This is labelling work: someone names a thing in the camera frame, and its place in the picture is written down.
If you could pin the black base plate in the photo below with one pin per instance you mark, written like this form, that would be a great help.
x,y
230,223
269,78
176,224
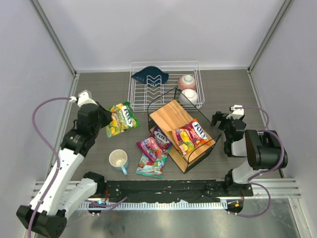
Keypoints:
x,y
168,191

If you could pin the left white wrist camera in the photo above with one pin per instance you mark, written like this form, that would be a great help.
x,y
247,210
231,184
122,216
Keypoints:
x,y
83,98

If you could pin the pink patterned bowl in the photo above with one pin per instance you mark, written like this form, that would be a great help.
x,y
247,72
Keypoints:
x,y
187,82

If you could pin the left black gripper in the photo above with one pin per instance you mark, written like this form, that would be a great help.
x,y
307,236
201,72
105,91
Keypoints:
x,y
99,115

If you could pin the aluminium rail frame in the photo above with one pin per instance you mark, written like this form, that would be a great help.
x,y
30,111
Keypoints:
x,y
49,211

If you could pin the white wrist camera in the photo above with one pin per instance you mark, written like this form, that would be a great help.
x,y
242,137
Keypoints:
x,y
83,98
236,112

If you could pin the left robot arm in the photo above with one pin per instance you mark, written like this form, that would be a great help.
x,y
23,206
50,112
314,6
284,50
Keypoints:
x,y
48,212

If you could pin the white bowl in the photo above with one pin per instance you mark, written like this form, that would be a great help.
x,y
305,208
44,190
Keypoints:
x,y
188,96

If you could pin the wooden two-tier wire shelf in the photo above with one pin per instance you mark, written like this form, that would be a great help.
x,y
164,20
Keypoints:
x,y
168,114

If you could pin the teal mint candy bag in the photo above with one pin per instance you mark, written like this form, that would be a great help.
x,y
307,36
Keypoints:
x,y
151,169

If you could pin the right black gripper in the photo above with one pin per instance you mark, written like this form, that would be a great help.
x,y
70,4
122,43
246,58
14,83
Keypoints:
x,y
225,122

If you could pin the dark blue leaf plate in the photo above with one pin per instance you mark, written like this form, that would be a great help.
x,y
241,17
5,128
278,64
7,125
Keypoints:
x,y
151,76

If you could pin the purple berries candy bag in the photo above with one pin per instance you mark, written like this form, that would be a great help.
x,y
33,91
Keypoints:
x,y
155,145

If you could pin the white wire dish rack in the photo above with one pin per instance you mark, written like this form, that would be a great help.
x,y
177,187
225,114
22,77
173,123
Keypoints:
x,y
140,95

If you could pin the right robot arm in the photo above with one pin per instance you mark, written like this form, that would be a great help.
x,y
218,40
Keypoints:
x,y
262,149

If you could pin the green candy bag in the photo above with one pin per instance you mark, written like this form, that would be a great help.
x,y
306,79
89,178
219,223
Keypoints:
x,y
123,119

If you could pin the orange fruits candy bag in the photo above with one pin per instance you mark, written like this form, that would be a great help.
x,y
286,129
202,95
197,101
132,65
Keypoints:
x,y
189,137

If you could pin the white slotted cable duct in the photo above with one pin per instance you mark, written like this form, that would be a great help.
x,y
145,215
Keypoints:
x,y
182,205

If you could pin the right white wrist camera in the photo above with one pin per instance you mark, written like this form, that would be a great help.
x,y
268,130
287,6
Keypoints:
x,y
236,112

